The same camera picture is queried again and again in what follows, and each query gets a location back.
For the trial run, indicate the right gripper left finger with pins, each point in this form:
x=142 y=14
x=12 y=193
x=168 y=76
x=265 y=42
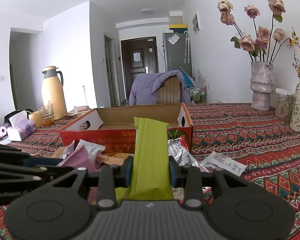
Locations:
x=106 y=180

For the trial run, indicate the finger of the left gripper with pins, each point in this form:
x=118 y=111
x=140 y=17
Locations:
x=12 y=156
x=53 y=168

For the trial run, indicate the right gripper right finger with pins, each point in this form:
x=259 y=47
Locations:
x=192 y=180

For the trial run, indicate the white silver snack pack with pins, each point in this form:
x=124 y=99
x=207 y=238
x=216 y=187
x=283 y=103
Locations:
x=92 y=149

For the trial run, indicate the green snack pack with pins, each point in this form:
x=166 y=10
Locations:
x=150 y=175

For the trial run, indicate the small orange snack pack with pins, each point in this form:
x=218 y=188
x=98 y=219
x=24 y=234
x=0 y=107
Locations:
x=106 y=158

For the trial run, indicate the pink snack pack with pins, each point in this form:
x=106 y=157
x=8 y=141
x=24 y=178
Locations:
x=78 y=158

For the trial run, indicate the red silver snack bag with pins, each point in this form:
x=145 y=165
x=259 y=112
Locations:
x=178 y=148

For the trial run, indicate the white flat snack wrapper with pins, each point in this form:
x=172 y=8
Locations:
x=217 y=160

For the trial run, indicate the purple tissue pack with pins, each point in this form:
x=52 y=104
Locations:
x=21 y=127

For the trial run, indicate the yellow round container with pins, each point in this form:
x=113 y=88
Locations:
x=35 y=116

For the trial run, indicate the red cardboard box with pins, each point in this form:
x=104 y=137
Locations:
x=114 y=127

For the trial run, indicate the glass cup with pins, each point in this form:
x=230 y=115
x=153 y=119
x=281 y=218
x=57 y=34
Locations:
x=46 y=113

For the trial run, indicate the folded patterned cloth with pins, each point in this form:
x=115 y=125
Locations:
x=78 y=110

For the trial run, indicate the yellow thermos jug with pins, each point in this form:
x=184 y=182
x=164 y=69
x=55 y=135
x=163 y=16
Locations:
x=52 y=91

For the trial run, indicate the patterned red tablecloth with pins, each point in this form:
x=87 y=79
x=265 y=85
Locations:
x=258 y=139

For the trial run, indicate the wooden chair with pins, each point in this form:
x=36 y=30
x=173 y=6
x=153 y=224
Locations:
x=169 y=91

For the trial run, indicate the purple jacket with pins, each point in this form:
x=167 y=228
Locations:
x=145 y=88

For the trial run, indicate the glass jar with lid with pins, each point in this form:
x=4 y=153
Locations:
x=284 y=104

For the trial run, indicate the grey refrigerator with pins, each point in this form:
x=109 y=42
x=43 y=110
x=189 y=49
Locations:
x=177 y=52

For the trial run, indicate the dark brown door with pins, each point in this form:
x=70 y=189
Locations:
x=139 y=56

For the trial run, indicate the pink ceramic vase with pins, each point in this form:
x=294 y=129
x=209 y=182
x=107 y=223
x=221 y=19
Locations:
x=262 y=85

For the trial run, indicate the yellow box on fridge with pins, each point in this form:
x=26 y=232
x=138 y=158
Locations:
x=178 y=28

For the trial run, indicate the dried pink roses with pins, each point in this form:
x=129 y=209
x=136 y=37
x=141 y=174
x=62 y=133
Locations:
x=265 y=44

